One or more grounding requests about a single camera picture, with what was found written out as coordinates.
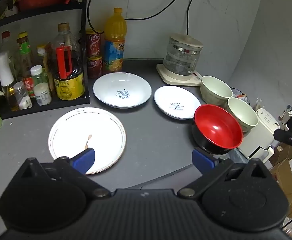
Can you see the cardboard boxes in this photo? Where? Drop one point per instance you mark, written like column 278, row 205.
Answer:
column 285, row 180

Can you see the small white bottle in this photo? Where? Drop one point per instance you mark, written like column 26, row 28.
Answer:
column 43, row 93

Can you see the black metal rack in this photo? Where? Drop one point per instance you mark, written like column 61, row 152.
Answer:
column 48, row 103

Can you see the red drink can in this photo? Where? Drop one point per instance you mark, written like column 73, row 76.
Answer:
column 94, row 67
column 93, row 43

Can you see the small white plate crossed print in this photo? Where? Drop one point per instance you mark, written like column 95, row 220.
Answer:
column 177, row 97

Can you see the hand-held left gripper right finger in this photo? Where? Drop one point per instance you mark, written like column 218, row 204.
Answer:
column 203, row 161

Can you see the glass kettle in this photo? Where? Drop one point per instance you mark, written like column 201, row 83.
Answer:
column 182, row 55

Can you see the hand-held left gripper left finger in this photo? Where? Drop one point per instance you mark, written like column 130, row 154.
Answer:
column 84, row 158

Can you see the clear jar grey lid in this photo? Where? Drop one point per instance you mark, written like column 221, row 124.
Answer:
column 21, row 93

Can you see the clear bottle red cap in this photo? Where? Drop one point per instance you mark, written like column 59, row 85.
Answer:
column 5, row 40

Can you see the cream small appliance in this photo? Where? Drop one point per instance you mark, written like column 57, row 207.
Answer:
column 258, row 140

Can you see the white cap red label bottle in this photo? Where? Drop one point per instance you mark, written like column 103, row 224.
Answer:
column 36, row 71

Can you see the red and black bowl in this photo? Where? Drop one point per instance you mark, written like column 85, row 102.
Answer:
column 215, row 127

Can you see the pale green bowl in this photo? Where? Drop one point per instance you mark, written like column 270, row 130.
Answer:
column 214, row 90
column 243, row 115

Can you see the yellow cap bottle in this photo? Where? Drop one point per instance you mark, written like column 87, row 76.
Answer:
column 42, row 55

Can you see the black tray with packets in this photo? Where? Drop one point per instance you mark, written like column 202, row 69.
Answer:
column 240, row 96

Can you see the cream kettle base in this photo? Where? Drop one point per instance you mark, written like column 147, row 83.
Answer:
column 170, row 78

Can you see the green label sauce bottle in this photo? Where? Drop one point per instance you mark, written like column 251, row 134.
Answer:
column 25, row 52

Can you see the white plate brown rim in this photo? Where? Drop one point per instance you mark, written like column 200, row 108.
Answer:
column 98, row 130

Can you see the orange juice bottle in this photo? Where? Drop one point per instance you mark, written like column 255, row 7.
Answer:
column 114, row 45

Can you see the white deep plate script print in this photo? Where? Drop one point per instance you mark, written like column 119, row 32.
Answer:
column 122, row 87

